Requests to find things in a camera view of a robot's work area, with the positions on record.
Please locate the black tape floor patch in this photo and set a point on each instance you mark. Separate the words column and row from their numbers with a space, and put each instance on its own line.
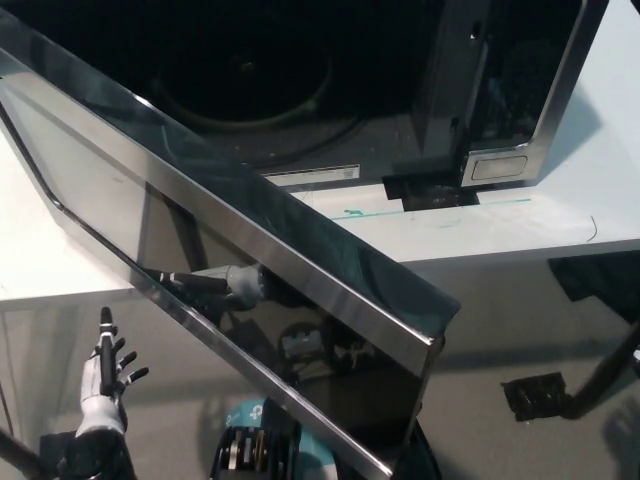
column 535, row 397

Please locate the teal printed box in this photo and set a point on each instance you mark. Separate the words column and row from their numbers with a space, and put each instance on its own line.
column 245, row 412

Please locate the glass microwave turntable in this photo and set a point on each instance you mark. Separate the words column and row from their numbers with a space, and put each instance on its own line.
column 280, row 125

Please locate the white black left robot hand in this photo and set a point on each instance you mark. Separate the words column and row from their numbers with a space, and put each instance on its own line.
column 97, row 400

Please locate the grey pole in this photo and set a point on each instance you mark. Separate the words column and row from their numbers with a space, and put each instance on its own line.
column 20, row 452

